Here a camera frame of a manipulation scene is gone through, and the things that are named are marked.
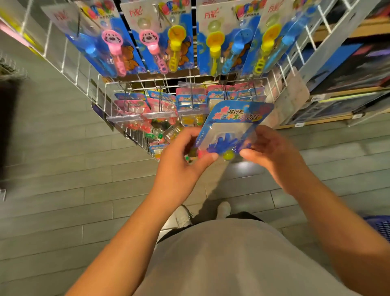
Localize blue plastic shopping basket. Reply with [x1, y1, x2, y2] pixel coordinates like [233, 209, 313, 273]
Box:
[364, 215, 390, 242]

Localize person's right hand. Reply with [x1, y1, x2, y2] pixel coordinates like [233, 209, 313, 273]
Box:
[239, 125, 310, 197]

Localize pile of small toy packets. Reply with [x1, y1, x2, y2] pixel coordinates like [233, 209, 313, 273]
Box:
[106, 82, 269, 161]

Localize pink hanging packet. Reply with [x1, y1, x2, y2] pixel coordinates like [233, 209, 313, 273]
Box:
[0, 9, 43, 50]

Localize pink and yellow bubble wand card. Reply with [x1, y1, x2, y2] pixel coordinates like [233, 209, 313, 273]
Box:
[121, 0, 196, 75]

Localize person's left forearm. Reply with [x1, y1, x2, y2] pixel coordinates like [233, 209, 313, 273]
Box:
[66, 198, 184, 296]

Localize person's grey clothing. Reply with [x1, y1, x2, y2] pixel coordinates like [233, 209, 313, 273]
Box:
[133, 218, 360, 296]

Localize bubble wand cards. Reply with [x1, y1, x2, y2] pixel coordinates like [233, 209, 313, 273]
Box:
[195, 0, 318, 77]

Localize person's left hand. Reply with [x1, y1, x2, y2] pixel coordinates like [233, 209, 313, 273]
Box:
[151, 127, 219, 213]

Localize white wire display rack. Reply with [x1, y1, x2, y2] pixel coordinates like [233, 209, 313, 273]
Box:
[0, 0, 381, 161]

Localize blue and pink bubble wand card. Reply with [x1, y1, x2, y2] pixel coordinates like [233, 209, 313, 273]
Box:
[41, 0, 147, 79]

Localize white wire side rack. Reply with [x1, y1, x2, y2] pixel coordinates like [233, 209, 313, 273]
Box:
[0, 55, 28, 80]

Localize wooden shelf unit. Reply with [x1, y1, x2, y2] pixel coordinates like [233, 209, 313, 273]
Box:
[277, 0, 390, 130]

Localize person's black trousers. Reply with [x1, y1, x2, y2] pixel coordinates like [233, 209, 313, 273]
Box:
[158, 210, 263, 242]

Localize blue packet blue sticky toy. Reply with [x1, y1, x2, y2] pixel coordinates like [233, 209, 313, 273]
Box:
[194, 100, 275, 162]

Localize clear plastic label holder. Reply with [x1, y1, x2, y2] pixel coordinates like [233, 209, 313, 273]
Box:
[268, 70, 310, 128]

